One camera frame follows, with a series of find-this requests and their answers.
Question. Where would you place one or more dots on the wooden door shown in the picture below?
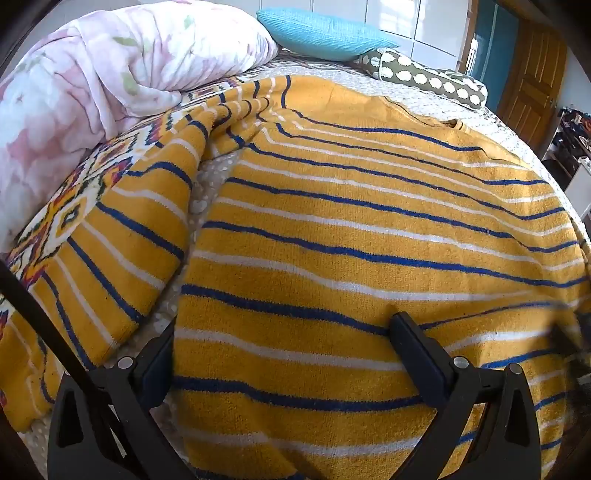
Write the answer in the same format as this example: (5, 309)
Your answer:
(531, 83)

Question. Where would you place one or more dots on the cluttered shelf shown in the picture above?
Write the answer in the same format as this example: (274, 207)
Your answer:
(570, 138)

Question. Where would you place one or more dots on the window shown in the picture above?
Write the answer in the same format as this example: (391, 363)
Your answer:
(468, 41)

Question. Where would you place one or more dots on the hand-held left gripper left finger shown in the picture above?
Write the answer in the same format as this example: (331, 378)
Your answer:
(156, 369)

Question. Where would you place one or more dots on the yellow striped sweater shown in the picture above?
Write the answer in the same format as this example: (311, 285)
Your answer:
(351, 221)

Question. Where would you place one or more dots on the olive white-dotted pillow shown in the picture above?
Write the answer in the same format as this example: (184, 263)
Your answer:
(429, 76)

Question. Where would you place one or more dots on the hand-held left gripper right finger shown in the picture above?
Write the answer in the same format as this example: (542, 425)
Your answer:
(422, 357)

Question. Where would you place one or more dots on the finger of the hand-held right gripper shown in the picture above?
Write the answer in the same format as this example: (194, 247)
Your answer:
(575, 341)

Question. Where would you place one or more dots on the blue pillow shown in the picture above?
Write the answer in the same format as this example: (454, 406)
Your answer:
(323, 32)

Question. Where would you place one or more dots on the pink floral duvet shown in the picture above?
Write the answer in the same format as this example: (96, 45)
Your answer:
(92, 92)

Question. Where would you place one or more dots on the geometric patterned blanket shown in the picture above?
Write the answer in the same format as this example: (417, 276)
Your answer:
(69, 203)

